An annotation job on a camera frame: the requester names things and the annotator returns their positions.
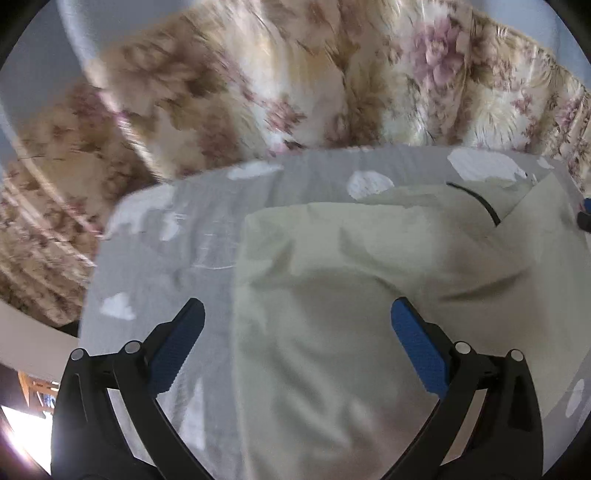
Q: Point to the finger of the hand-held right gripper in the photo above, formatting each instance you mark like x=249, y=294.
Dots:
x=585, y=220

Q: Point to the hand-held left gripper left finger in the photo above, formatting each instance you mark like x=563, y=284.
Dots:
x=176, y=344

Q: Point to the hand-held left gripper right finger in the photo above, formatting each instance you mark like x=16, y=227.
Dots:
x=418, y=344

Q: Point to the beige large garment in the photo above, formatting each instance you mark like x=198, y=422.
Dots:
x=323, y=286

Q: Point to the grey bedsheet with white clouds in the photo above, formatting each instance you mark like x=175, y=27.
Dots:
x=184, y=240

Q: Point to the wooden furniture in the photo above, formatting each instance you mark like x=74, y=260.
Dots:
x=39, y=392

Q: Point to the floral beige curtain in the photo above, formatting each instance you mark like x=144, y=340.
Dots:
x=231, y=92

